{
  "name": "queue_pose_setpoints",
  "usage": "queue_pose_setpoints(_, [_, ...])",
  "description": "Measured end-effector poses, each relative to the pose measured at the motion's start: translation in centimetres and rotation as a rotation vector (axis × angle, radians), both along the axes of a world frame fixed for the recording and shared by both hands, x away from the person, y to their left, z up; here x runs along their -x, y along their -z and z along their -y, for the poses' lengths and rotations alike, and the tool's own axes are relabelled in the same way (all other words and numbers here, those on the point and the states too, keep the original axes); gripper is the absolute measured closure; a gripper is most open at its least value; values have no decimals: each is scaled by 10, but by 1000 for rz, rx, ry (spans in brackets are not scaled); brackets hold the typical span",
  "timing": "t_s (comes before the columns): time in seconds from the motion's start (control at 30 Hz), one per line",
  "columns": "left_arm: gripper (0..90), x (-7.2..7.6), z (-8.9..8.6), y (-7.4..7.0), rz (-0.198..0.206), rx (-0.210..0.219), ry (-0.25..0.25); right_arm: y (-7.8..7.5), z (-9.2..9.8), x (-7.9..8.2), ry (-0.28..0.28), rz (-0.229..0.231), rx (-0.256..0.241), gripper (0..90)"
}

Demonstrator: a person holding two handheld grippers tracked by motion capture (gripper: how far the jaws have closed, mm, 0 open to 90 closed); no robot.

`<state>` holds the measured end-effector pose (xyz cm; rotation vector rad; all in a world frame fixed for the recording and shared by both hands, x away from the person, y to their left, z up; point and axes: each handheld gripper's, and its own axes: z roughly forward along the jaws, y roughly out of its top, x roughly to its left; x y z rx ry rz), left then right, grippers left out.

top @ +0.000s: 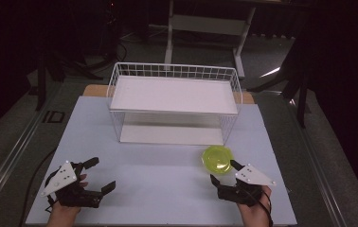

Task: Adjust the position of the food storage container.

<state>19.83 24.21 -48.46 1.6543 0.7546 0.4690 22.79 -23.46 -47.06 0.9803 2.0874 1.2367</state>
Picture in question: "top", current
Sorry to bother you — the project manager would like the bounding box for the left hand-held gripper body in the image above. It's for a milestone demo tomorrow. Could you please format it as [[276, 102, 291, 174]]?
[[39, 160, 103, 209]]

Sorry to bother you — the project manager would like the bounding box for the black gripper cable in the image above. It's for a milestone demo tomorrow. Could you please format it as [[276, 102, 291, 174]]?
[[18, 147, 58, 227], [252, 188, 275, 227]]

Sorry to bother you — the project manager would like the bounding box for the white desk frame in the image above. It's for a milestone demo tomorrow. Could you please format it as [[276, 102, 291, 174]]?
[[163, 0, 258, 79]]

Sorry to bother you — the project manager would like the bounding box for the white wire shelf rack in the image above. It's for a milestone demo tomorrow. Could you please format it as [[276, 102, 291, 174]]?
[[106, 61, 244, 147]]

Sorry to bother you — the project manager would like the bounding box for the metal floor rail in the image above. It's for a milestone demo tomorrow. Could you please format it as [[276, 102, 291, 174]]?
[[0, 91, 62, 216], [289, 99, 349, 227]]

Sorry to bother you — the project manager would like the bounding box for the person's right hand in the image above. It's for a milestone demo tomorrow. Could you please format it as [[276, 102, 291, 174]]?
[[236, 185, 274, 227]]

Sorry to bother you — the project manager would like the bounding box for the person's left hand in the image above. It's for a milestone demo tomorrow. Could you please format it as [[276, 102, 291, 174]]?
[[45, 173, 89, 227]]

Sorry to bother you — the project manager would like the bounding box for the black floor cable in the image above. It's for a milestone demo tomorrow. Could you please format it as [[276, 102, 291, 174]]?
[[116, 40, 129, 63]]

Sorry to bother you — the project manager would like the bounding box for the green translucent bowl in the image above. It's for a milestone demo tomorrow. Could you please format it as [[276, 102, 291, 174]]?
[[201, 145, 235, 175]]

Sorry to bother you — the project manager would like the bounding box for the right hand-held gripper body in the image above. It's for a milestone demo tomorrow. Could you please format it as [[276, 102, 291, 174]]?
[[217, 163, 277, 208]]

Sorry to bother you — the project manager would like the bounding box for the black metal stand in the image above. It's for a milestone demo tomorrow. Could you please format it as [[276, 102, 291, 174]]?
[[34, 46, 105, 112], [247, 46, 312, 129]]

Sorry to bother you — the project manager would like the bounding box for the black rectangular floor plate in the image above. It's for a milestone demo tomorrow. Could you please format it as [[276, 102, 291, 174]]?
[[42, 110, 66, 124]]

